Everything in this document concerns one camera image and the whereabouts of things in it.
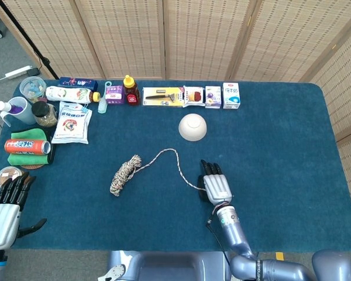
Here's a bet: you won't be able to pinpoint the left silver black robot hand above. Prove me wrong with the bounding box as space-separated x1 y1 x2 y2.
0 172 47 249

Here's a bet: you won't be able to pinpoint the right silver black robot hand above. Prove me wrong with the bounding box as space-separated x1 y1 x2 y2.
197 159 233 204

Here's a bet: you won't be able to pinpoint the beige speckled braided rope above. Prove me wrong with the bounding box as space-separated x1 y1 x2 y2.
109 148 207 197

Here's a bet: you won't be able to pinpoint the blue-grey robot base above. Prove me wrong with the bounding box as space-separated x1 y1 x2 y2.
98 250 233 281

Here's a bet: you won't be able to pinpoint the small white bowl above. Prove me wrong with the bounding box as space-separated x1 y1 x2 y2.
178 114 208 142

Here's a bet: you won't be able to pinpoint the clear lidded jar brown contents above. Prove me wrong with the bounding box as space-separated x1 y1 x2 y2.
0 166 25 190

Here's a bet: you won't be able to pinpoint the blue carpet table mat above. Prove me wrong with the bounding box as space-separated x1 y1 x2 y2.
0 79 351 253

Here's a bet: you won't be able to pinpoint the orange Arctic Ocean can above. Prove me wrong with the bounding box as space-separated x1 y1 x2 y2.
4 139 51 155

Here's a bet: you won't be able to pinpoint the black tray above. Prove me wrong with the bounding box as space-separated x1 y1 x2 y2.
14 126 57 166

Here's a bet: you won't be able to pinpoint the small purple white carton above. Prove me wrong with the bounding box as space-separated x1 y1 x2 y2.
205 85 222 109

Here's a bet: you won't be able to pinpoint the white blue milk carton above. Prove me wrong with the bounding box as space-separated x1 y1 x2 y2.
222 82 241 110

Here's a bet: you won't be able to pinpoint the white snack packet red print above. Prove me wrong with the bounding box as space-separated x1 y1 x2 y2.
183 85 206 108

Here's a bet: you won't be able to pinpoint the green folded cloth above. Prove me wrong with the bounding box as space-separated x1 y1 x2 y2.
7 128 50 166

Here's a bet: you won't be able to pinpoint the razor on yellow blister card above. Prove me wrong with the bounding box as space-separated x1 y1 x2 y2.
142 86 185 108

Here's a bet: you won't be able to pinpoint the grey mug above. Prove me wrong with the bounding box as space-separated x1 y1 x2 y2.
0 96 36 127

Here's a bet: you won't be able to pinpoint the glass jar black lid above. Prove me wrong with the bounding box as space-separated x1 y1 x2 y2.
32 101 59 128

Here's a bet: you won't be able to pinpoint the small white bottle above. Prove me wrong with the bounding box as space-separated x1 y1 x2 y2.
0 100 24 115

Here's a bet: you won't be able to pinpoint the white printed plastic bag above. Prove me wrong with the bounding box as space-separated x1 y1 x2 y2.
51 101 93 145

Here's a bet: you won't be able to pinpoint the bear-shaped honey bottle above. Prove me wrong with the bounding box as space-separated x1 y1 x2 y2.
122 74 141 106

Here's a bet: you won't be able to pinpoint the small purple box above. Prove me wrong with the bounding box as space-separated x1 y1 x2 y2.
105 84 126 105

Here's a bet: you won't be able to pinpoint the clear plastic cup with bits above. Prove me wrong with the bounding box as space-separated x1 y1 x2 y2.
19 76 47 103

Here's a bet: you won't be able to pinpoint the white drink bottle yellow cap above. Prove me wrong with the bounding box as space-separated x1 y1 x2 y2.
45 85 101 104

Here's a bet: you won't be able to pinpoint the bamboo folding screen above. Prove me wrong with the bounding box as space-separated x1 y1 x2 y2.
0 0 351 232

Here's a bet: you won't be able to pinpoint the white power strip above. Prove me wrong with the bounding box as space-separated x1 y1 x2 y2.
5 66 33 79

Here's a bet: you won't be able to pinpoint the dark blue toothpaste box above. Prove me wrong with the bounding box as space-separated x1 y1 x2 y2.
58 76 99 92

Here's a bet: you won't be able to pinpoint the black tripod stand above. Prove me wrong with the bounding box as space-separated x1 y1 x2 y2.
0 0 60 80

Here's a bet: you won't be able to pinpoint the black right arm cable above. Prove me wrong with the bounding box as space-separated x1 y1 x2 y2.
205 218 240 281

